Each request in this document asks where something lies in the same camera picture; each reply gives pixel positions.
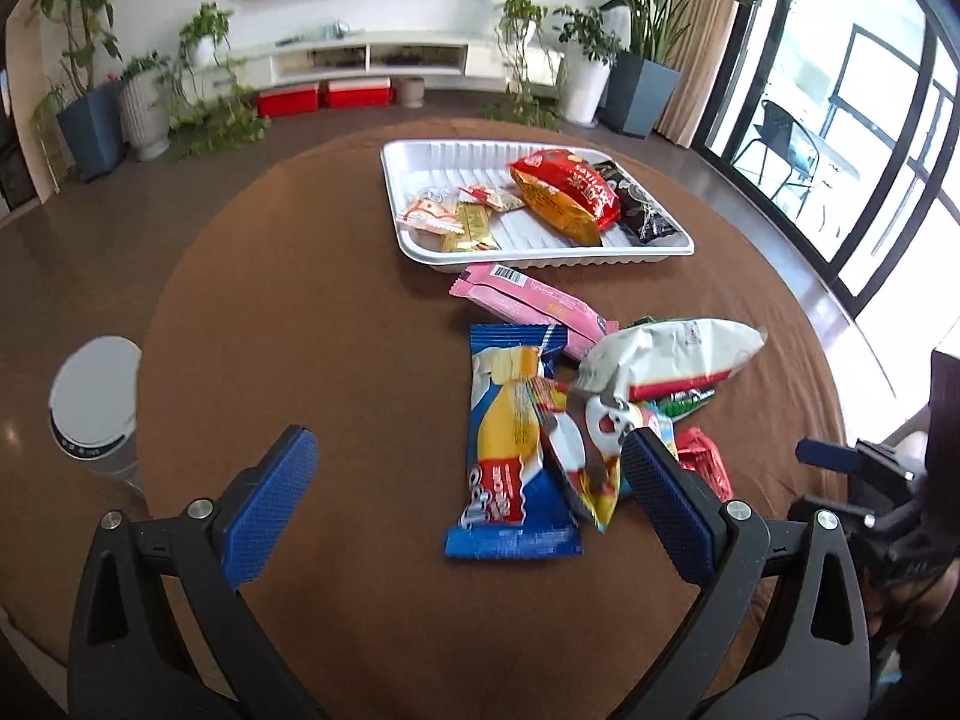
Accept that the broad-leaf plant in grey-blue pot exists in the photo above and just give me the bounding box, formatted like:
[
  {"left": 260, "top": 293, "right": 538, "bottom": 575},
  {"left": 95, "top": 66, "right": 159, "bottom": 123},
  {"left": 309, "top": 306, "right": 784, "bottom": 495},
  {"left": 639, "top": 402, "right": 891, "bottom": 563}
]
[{"left": 596, "top": 0, "right": 757, "bottom": 140}]

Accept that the leafy tree in blue pot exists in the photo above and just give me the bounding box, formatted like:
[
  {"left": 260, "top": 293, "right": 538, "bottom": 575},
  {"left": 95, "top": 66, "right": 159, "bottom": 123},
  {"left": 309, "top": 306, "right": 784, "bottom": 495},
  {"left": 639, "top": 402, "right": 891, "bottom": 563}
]
[{"left": 30, "top": 0, "right": 128, "bottom": 181}]

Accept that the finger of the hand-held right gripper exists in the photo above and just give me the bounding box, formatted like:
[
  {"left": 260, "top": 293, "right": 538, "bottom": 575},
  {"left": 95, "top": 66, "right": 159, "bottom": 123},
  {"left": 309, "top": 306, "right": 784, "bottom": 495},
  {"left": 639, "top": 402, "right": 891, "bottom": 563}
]
[
  {"left": 795, "top": 437, "right": 917, "bottom": 481},
  {"left": 787, "top": 495, "right": 882, "bottom": 533}
]

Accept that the orange snack packet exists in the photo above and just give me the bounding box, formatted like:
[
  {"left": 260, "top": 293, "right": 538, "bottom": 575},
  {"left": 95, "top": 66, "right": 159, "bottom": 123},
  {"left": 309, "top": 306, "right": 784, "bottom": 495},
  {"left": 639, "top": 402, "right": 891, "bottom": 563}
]
[{"left": 510, "top": 165, "right": 605, "bottom": 247}]

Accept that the glass top metal table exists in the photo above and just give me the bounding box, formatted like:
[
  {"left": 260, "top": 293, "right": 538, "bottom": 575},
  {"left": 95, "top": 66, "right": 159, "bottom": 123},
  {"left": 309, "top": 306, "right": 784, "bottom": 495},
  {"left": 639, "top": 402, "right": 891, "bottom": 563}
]
[{"left": 795, "top": 131, "right": 863, "bottom": 237}]

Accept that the black framed glass door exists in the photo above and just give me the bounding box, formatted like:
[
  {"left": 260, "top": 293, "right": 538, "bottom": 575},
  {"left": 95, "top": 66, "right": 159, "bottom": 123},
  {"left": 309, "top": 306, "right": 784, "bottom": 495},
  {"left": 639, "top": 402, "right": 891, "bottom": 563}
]
[{"left": 690, "top": 0, "right": 960, "bottom": 361}]

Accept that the red chocolate ball packet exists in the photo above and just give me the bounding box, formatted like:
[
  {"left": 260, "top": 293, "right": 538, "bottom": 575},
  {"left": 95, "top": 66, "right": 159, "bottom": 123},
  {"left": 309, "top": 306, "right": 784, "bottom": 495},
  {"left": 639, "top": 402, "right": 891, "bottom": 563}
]
[{"left": 510, "top": 150, "right": 625, "bottom": 230}]

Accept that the trailing pothos plant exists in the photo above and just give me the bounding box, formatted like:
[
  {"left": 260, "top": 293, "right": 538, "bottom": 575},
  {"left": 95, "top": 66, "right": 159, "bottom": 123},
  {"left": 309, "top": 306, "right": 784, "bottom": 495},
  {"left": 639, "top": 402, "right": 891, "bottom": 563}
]
[
  {"left": 484, "top": 0, "right": 563, "bottom": 128},
  {"left": 161, "top": 2, "right": 271, "bottom": 162}
]

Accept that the large white snack packet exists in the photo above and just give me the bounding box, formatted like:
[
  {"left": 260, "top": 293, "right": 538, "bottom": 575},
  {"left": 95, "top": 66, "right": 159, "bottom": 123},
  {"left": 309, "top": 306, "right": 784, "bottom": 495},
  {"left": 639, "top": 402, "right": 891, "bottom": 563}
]
[{"left": 574, "top": 317, "right": 768, "bottom": 402}]

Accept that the shrub in tall white pot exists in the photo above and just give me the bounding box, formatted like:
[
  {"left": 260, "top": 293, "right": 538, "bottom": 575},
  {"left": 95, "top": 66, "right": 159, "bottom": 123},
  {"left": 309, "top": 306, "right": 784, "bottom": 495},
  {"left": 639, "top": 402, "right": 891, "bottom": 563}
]
[{"left": 553, "top": 6, "right": 623, "bottom": 128}]

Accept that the pink snack packet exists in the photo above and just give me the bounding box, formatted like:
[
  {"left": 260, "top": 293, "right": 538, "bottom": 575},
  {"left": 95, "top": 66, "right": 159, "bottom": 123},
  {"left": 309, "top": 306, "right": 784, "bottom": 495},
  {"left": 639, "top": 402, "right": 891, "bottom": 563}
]
[{"left": 450, "top": 264, "right": 620, "bottom": 361}]

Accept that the black metal chair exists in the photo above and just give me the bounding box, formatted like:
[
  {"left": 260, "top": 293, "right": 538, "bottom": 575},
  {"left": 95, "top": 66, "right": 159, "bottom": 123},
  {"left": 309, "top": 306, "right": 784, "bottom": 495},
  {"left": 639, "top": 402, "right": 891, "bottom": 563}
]
[{"left": 731, "top": 99, "right": 822, "bottom": 203}]

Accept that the white plastic tray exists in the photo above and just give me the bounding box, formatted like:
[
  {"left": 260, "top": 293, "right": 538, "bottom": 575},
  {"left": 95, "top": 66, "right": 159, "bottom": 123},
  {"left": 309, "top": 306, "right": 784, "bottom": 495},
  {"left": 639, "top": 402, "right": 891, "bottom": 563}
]
[{"left": 380, "top": 139, "right": 696, "bottom": 273}]

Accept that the beige curtain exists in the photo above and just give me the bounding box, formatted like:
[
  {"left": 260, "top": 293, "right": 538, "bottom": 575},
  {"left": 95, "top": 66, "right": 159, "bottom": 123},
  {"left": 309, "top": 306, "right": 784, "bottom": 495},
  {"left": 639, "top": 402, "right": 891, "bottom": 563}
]
[{"left": 656, "top": 0, "right": 755, "bottom": 151}]

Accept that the white air purifier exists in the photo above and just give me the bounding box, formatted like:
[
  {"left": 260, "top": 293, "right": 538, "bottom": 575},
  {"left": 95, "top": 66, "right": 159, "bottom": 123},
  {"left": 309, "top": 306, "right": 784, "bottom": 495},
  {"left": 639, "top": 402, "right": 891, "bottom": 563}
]
[{"left": 49, "top": 336, "right": 147, "bottom": 500}]

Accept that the clear white snack packet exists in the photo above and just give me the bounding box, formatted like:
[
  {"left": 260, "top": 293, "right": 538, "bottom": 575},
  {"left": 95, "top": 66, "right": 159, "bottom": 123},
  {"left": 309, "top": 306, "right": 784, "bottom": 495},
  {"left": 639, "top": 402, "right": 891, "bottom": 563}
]
[{"left": 396, "top": 191, "right": 466, "bottom": 237}]

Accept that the blue biscuit packet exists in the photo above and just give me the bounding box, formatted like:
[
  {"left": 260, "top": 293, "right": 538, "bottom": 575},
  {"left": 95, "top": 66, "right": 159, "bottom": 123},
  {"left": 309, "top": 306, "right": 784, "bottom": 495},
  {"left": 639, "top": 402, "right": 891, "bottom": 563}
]
[{"left": 444, "top": 322, "right": 584, "bottom": 560}]

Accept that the small dark red packet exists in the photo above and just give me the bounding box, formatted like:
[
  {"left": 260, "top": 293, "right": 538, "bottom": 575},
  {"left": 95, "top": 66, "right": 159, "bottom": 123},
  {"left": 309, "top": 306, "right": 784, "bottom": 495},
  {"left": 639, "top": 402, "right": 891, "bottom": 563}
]
[{"left": 675, "top": 427, "right": 734, "bottom": 502}]

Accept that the clear green-edged seed packet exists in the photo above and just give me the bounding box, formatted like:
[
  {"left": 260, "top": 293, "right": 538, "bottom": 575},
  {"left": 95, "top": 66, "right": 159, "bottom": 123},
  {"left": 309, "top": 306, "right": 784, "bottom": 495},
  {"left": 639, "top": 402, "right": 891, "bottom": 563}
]
[{"left": 626, "top": 313, "right": 719, "bottom": 421}]

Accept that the white television cabinet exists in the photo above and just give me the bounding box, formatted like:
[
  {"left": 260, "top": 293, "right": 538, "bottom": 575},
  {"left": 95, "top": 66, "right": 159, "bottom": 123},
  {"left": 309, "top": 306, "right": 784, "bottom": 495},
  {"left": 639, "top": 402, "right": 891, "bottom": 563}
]
[{"left": 217, "top": 28, "right": 563, "bottom": 91}]

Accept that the long black snack packet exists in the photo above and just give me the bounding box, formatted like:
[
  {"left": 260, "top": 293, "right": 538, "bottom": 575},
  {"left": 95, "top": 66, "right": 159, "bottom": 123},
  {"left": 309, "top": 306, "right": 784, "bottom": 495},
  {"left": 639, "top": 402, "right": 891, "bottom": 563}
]
[{"left": 600, "top": 160, "right": 680, "bottom": 245}]

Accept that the cartoon print snack packet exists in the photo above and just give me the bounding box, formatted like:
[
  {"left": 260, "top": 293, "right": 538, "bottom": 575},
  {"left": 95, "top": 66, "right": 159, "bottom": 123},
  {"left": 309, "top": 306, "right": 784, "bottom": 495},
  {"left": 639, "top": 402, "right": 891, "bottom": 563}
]
[{"left": 525, "top": 377, "right": 680, "bottom": 533}]

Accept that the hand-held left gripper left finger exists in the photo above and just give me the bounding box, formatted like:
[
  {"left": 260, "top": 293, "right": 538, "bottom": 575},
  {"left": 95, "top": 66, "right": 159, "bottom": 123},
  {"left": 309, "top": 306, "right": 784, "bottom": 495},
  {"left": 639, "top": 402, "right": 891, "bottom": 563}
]
[{"left": 67, "top": 424, "right": 331, "bottom": 720}]

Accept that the plant in white ribbed pot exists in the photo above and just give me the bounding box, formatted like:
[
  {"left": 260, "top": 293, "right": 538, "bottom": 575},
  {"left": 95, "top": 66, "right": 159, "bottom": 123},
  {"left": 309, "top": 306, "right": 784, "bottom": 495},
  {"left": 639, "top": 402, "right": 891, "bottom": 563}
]
[{"left": 116, "top": 52, "right": 177, "bottom": 162}]

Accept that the gold snack packet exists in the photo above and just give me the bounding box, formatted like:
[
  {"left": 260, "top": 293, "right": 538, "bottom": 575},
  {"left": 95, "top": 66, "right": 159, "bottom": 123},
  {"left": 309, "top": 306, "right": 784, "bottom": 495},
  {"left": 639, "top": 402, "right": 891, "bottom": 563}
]
[{"left": 441, "top": 202, "right": 502, "bottom": 252}]

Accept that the small red white packet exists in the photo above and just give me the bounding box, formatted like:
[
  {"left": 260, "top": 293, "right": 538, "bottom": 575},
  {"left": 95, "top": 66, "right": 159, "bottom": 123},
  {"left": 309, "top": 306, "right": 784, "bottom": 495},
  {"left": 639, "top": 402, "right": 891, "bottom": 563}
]
[{"left": 457, "top": 181, "right": 526, "bottom": 212}]

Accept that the built-in wall cabinet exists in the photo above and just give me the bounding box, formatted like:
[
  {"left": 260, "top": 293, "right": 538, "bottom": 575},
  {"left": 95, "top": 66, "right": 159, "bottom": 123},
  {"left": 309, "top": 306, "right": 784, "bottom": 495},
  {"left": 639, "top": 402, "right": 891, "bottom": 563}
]
[{"left": 0, "top": 11, "right": 65, "bottom": 222}]

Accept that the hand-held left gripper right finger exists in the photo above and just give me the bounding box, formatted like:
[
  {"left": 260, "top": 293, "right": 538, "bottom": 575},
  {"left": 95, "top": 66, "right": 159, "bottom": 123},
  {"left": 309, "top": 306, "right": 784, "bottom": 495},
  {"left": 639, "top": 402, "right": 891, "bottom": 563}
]
[{"left": 621, "top": 427, "right": 875, "bottom": 720}]

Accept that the red storage box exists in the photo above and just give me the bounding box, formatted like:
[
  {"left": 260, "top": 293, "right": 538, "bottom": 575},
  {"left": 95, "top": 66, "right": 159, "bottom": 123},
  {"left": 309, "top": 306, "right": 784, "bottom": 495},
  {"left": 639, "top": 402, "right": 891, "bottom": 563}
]
[
  {"left": 324, "top": 76, "right": 392, "bottom": 109},
  {"left": 256, "top": 84, "right": 320, "bottom": 119}
]

